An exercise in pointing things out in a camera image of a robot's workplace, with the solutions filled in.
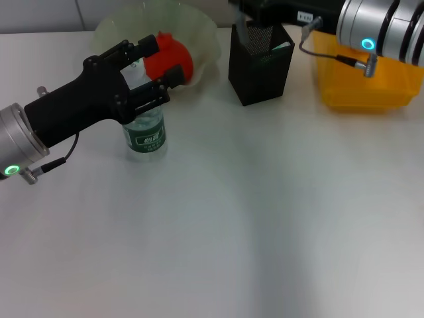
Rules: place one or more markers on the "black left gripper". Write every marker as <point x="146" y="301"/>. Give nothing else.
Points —
<point x="76" y="106"/>

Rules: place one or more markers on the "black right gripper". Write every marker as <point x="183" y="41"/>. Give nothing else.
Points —
<point x="295" y="13"/>

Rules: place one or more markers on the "red toy fruit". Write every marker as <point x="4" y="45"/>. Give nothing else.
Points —
<point x="172" y="59"/>

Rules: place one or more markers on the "green utility knife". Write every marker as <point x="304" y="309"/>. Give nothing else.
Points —
<point x="281" y="45"/>

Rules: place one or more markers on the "clear green-label water bottle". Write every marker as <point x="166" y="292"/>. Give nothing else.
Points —
<point x="147" y="139"/>

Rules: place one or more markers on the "translucent wavy fruit bowl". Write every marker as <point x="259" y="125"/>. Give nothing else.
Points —
<point x="109" y="30"/>

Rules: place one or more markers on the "black mesh pen holder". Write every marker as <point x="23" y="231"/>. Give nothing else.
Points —
<point x="261" y="76"/>

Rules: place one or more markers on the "yellow plastic bin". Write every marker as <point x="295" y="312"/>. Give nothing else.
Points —
<point x="364" y="86"/>

